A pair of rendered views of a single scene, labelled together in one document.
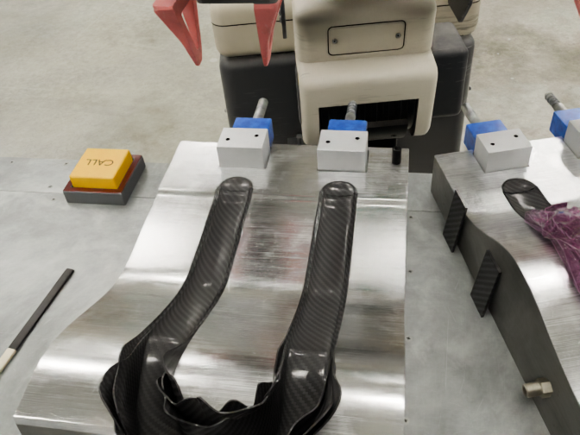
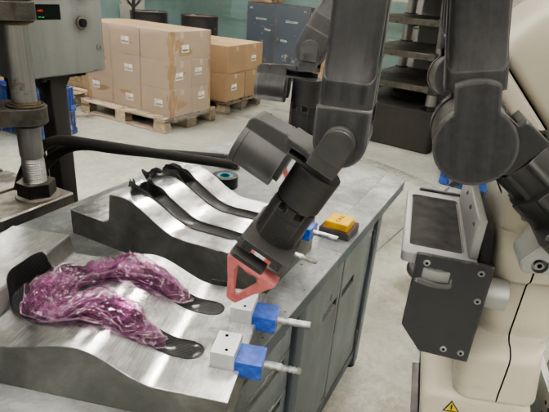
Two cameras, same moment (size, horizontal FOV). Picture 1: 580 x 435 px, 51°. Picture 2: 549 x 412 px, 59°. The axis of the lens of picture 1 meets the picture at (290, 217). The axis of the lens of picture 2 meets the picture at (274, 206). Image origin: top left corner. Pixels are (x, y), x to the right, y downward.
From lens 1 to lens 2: 1.14 m
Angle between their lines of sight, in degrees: 83
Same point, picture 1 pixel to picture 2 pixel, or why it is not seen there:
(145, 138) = not seen: outside the picture
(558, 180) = (207, 324)
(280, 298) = (197, 213)
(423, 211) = not seen: hidden behind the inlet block
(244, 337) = (176, 191)
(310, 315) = (182, 215)
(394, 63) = (438, 363)
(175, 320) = (202, 191)
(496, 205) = (208, 295)
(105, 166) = (336, 219)
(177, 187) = not seen: hidden behind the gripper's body
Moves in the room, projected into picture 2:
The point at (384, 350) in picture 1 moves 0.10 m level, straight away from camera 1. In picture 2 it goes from (145, 206) to (183, 219)
